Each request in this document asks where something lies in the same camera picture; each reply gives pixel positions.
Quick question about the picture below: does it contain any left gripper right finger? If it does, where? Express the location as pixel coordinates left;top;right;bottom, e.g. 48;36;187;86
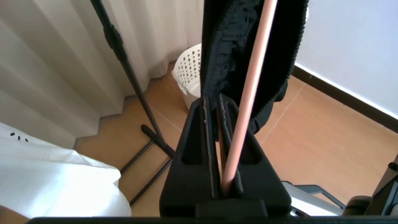
217;93;292;218

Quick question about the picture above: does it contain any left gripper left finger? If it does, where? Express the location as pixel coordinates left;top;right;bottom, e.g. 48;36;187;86
159;96;221;218

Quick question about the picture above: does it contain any pink clothes hanger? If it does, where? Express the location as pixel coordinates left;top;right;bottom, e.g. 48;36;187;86
220;0;279;196

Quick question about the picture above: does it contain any black garment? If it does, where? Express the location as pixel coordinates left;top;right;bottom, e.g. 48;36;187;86
200;0;310;141

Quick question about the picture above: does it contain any white printed t-shirt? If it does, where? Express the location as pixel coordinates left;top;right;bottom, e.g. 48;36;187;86
0;121;132;219

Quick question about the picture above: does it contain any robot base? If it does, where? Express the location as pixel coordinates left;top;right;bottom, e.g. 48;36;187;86
281;154;398;218

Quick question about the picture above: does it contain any white laundry basket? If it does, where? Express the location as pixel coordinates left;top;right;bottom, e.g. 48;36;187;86
171;42;203;111

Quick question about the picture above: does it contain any black clothes rack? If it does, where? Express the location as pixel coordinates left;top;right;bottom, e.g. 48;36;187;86
89;0;177;207

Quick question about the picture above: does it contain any beige curtain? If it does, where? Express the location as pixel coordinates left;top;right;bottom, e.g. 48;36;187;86
0;0;206;150

